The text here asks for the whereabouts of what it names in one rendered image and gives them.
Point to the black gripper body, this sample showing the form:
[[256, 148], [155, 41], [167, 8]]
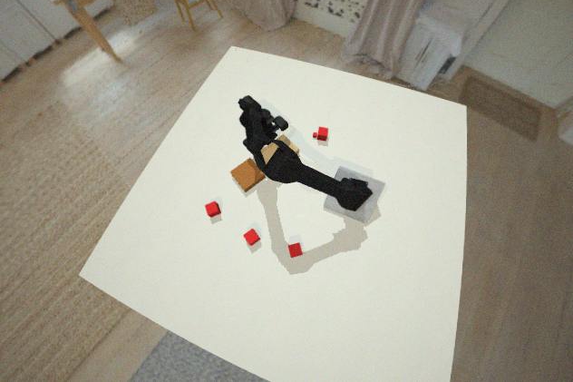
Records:
[[279, 122]]

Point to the tan rectangular block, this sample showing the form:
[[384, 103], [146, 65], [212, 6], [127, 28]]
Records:
[[268, 151]]

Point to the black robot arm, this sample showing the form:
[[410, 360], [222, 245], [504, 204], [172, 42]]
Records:
[[285, 166]]

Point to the brown square block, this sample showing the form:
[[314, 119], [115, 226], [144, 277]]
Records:
[[247, 175]]

